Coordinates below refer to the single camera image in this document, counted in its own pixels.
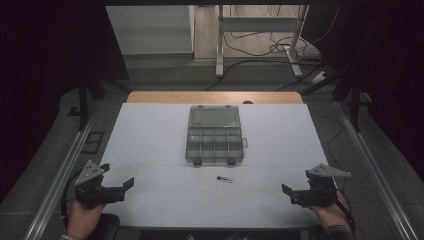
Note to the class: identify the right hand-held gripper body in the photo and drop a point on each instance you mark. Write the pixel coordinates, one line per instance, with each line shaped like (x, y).
(316, 196)

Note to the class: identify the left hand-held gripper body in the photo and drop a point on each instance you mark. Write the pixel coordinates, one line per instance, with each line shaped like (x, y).
(87, 193)

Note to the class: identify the person's right hand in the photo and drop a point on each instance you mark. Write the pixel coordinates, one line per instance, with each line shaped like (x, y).
(328, 213)

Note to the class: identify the person's left hand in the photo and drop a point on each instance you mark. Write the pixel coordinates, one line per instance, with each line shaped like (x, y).
(83, 218)

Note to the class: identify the white table mat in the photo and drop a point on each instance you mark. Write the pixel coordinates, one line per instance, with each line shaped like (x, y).
(160, 196)

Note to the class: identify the black chair seat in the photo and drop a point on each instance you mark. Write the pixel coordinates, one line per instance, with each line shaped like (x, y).
(106, 226)

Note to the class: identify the small black silver metal item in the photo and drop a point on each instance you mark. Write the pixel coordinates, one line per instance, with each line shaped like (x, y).
(224, 179)

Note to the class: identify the black metal stand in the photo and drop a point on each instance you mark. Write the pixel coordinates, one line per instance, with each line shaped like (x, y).
(353, 96)
(86, 96)

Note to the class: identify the clear plastic organizer box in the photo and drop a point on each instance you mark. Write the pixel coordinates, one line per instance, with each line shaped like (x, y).
(215, 136)

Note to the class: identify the wooden table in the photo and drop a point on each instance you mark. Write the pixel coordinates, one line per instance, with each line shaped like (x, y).
(166, 97)

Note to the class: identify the white power strip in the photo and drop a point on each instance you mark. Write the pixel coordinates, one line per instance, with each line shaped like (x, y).
(319, 77)

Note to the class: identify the white cabinet panel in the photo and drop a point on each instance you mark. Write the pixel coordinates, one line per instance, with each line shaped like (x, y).
(150, 30)

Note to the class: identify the aluminium rail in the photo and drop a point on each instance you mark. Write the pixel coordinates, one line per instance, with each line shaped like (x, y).
(373, 170)
(56, 186)

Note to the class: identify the white metal desk frame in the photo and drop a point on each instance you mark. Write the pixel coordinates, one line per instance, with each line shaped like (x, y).
(260, 25)

